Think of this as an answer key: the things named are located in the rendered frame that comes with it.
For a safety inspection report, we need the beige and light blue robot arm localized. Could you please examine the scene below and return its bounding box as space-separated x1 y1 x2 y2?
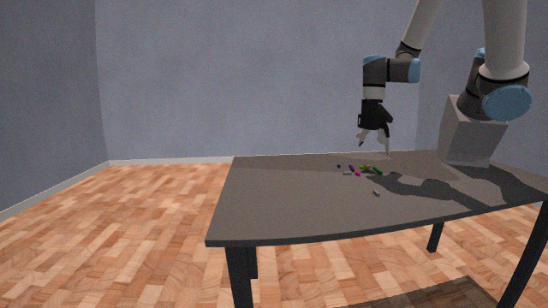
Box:
362 0 533 121

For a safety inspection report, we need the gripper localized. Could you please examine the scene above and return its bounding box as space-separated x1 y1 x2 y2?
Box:
356 98 390 155

